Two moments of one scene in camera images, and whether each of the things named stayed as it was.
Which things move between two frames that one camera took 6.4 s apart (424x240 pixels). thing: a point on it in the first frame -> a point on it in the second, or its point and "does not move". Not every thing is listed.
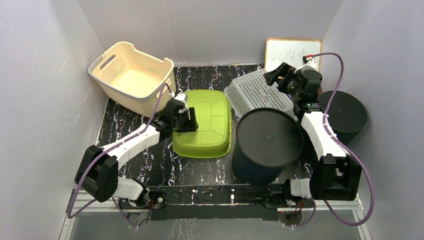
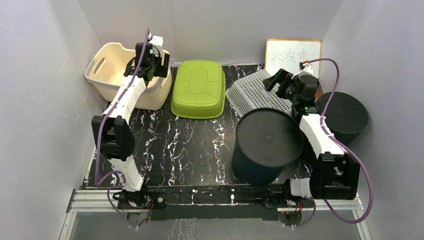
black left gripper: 191,124 -> 162,69
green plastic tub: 252,92 does not move
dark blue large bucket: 267,141 does not move
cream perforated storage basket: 131,79 does not move
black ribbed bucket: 347,115 does not move
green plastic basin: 213,138 -> 199,90
